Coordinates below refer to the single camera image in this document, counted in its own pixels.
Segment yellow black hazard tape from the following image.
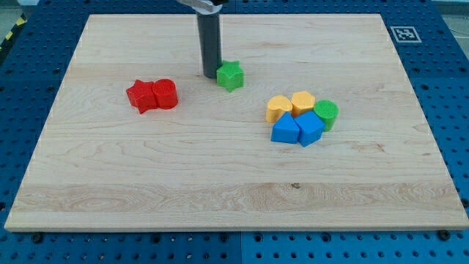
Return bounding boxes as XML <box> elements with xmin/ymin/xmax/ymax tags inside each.
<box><xmin>1</xmin><ymin>13</ymin><xmax>28</xmax><ymax>52</ymax></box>

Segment green cylinder block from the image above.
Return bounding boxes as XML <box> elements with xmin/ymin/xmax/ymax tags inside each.
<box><xmin>313</xmin><ymin>100</ymin><xmax>339</xmax><ymax>132</ymax></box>

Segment red cylinder block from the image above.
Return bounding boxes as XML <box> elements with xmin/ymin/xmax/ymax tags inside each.
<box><xmin>152</xmin><ymin>78</ymin><xmax>178</xmax><ymax>109</ymax></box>

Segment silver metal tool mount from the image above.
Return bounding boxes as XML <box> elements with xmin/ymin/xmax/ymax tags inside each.
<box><xmin>177</xmin><ymin>0</ymin><xmax>223</xmax><ymax>15</ymax></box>

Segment red star block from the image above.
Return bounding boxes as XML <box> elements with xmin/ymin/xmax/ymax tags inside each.
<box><xmin>126</xmin><ymin>79</ymin><xmax>158</xmax><ymax>114</ymax></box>

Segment blue cube block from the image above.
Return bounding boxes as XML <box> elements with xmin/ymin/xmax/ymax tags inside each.
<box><xmin>294</xmin><ymin>111</ymin><xmax>325</xmax><ymax>147</ymax></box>

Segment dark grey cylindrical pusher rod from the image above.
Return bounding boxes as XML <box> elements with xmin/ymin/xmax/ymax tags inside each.
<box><xmin>196</xmin><ymin>12</ymin><xmax>222</xmax><ymax>78</ymax></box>

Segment blue triangle block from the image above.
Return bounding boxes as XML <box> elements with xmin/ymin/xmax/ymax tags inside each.
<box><xmin>270</xmin><ymin>112</ymin><xmax>300</xmax><ymax>144</ymax></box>

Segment yellow heart block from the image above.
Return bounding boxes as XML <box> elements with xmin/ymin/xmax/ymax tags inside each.
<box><xmin>265</xmin><ymin>95</ymin><xmax>292</xmax><ymax>123</ymax></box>

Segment yellow hexagon block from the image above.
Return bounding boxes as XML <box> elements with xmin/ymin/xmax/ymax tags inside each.
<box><xmin>291</xmin><ymin>91</ymin><xmax>316</xmax><ymax>117</ymax></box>

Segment green star block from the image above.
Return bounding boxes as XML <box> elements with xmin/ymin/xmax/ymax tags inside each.
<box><xmin>216</xmin><ymin>60</ymin><xmax>244</xmax><ymax>92</ymax></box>

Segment white fiducial marker tag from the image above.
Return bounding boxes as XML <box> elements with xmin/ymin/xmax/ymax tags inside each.
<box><xmin>391</xmin><ymin>26</ymin><xmax>421</xmax><ymax>43</ymax></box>

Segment light wooden board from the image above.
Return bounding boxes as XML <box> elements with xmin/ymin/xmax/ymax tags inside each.
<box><xmin>5</xmin><ymin>14</ymin><xmax>468</xmax><ymax>232</ymax></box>

